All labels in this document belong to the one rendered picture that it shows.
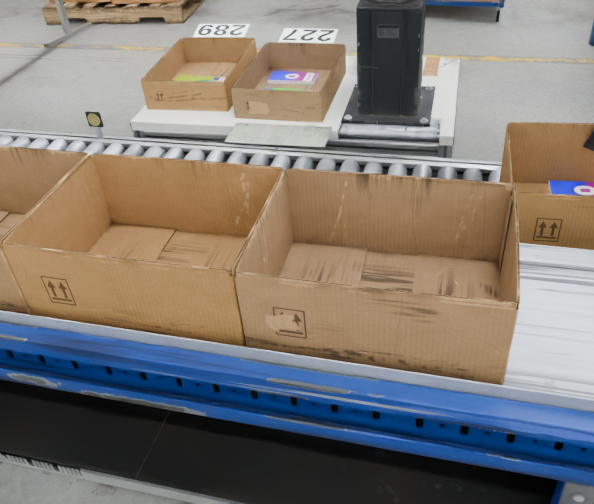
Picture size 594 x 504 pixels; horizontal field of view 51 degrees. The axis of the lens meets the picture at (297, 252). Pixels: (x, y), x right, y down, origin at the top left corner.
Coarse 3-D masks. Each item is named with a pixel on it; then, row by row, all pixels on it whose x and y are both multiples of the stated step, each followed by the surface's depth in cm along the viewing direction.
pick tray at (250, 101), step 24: (264, 48) 215; (288, 48) 217; (312, 48) 215; (336, 48) 212; (264, 72) 218; (336, 72) 200; (240, 96) 190; (264, 96) 188; (288, 96) 186; (312, 96) 184; (288, 120) 191; (312, 120) 189
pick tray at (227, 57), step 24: (192, 48) 229; (216, 48) 227; (240, 48) 225; (168, 72) 218; (192, 72) 224; (216, 72) 222; (240, 72) 208; (144, 96) 202; (168, 96) 200; (192, 96) 198; (216, 96) 197
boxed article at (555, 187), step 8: (552, 184) 149; (560, 184) 149; (568, 184) 149; (576, 184) 148; (584, 184) 148; (592, 184) 148; (552, 192) 147; (560, 192) 147; (568, 192) 146; (576, 192) 146; (584, 192) 146; (592, 192) 145
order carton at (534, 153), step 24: (504, 144) 147; (528, 144) 147; (552, 144) 146; (576, 144) 144; (504, 168) 141; (528, 168) 151; (552, 168) 149; (576, 168) 148; (528, 192) 123; (528, 216) 126; (552, 216) 125; (576, 216) 123; (528, 240) 130; (552, 240) 128; (576, 240) 127
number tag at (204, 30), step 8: (200, 24) 232; (208, 24) 231; (216, 24) 231; (224, 24) 230; (232, 24) 229; (240, 24) 229; (248, 24) 228; (200, 32) 228; (208, 32) 227; (216, 32) 227; (224, 32) 226; (232, 32) 225; (240, 32) 225
